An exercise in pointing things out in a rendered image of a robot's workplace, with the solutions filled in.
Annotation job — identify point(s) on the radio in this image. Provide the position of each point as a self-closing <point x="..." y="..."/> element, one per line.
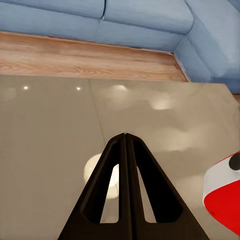
<point x="221" y="192"/>

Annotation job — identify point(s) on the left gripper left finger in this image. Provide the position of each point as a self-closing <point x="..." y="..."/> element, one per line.
<point x="84" y="220"/>

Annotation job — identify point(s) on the coffee table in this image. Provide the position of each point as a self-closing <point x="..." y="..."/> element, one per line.
<point x="53" y="131"/>

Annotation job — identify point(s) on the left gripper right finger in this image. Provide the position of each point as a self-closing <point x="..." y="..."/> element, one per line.
<point x="174" y="219"/>

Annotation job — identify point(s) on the sofa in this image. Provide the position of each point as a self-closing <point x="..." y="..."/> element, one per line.
<point x="202" y="35"/>

